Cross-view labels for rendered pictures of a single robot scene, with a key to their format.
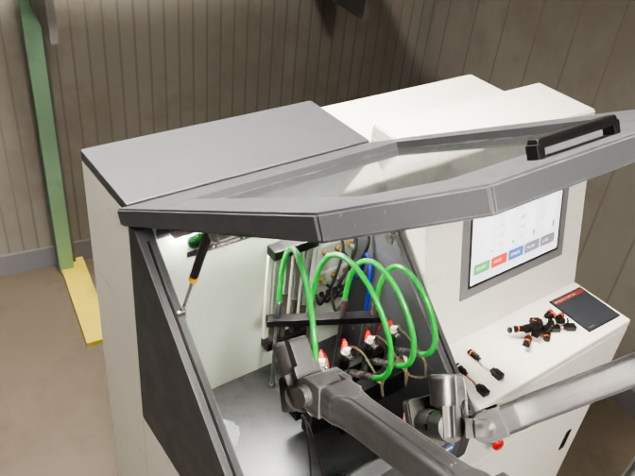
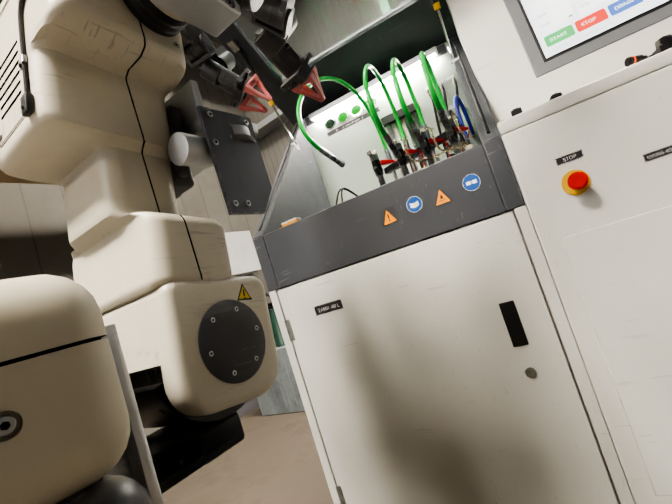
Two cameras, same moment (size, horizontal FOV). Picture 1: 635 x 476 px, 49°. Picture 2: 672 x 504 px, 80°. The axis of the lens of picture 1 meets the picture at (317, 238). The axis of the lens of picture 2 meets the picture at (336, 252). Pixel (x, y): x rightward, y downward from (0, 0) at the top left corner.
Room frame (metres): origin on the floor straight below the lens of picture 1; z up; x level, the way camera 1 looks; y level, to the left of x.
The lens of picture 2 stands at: (0.50, -1.07, 0.75)
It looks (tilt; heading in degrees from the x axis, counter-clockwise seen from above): 4 degrees up; 64
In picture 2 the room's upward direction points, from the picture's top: 18 degrees counter-clockwise
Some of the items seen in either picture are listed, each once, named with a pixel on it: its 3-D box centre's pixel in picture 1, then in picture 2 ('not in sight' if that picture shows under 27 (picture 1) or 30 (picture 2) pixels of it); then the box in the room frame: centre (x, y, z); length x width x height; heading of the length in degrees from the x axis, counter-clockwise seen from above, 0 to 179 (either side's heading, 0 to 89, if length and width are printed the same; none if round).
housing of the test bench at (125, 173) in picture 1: (314, 314); not in sight; (1.81, -0.02, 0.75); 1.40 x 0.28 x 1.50; 130
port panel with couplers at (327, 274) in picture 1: (338, 248); (449, 112); (1.59, -0.06, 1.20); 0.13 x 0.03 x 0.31; 130
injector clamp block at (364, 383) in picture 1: (349, 398); not in sight; (1.31, -0.14, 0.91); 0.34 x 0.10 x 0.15; 130
